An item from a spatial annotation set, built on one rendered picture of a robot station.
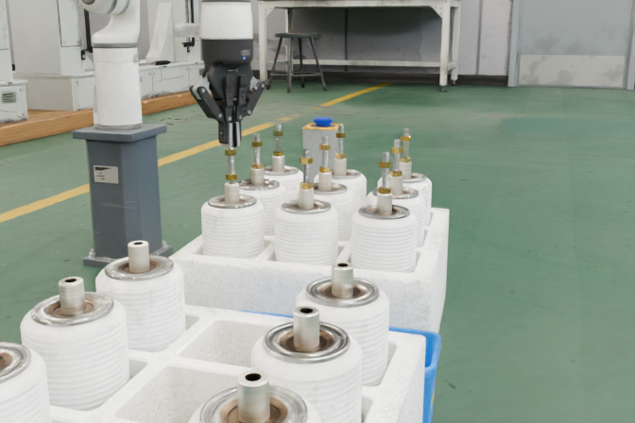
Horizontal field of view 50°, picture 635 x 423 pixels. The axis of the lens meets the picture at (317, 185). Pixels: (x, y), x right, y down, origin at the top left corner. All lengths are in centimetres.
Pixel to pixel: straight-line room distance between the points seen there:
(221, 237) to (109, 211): 54
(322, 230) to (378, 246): 9
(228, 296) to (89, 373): 38
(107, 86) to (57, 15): 231
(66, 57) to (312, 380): 337
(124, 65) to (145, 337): 82
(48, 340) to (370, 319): 30
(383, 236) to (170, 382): 37
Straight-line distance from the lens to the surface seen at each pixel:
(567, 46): 617
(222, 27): 99
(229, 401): 52
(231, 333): 83
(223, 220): 102
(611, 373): 117
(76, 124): 366
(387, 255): 97
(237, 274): 100
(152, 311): 76
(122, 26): 151
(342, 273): 69
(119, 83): 149
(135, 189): 150
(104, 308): 69
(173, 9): 491
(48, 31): 382
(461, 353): 116
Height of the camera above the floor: 52
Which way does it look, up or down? 13 degrees down
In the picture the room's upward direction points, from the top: straight up
